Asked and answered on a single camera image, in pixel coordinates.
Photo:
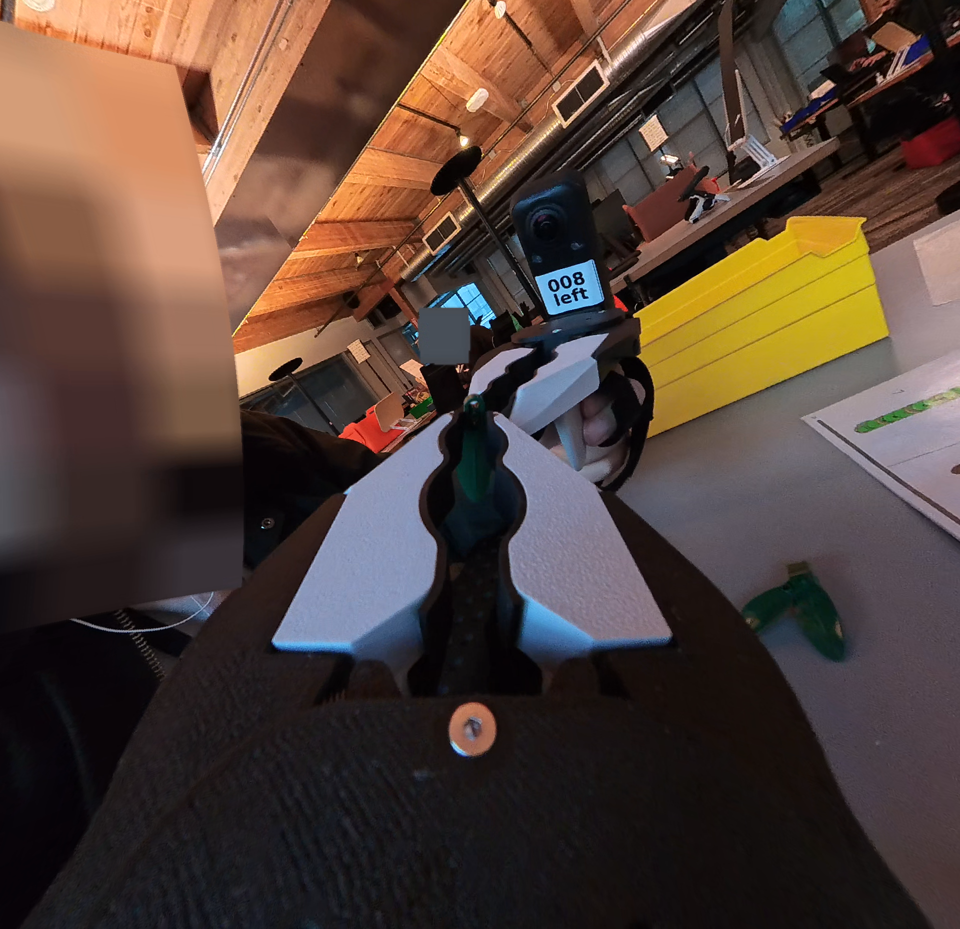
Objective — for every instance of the person's dark jacket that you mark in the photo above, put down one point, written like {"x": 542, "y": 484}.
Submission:
{"x": 60, "y": 734}

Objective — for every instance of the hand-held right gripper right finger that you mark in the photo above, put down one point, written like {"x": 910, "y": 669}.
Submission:
{"x": 577, "y": 569}

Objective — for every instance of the person's left forearm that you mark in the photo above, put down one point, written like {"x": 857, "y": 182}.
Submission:
{"x": 300, "y": 479}

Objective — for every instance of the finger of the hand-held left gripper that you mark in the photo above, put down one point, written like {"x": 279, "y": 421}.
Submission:
{"x": 495, "y": 378}
{"x": 562, "y": 389}

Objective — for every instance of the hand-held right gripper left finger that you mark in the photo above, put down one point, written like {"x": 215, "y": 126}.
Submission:
{"x": 360, "y": 569}

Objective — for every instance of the person's left hand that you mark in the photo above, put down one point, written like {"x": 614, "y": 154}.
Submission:
{"x": 604, "y": 419}

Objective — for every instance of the orange safety vest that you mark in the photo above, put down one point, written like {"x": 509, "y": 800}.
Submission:
{"x": 375, "y": 434}

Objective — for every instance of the red container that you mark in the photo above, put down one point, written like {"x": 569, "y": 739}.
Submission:
{"x": 934, "y": 145}

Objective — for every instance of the grey desk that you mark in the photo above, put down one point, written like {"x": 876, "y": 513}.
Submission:
{"x": 750, "y": 509}
{"x": 735, "y": 201}

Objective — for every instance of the silver air duct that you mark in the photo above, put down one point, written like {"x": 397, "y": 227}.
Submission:
{"x": 525, "y": 141}

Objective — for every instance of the yellow plastic bin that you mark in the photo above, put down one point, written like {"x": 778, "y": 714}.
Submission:
{"x": 750, "y": 329}

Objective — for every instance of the dark green leaf piece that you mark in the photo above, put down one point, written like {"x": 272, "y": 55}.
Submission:
{"x": 476, "y": 456}

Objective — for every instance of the open instruction booklet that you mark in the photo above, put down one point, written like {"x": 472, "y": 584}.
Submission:
{"x": 900, "y": 434}

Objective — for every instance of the green double leaf piece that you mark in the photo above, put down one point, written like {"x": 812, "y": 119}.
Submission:
{"x": 810, "y": 614}

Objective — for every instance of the white vent grille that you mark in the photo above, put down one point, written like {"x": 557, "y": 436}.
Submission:
{"x": 441, "y": 231}
{"x": 579, "y": 93}

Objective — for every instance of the black floor lamp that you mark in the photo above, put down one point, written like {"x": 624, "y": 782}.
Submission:
{"x": 480, "y": 216}
{"x": 300, "y": 389}

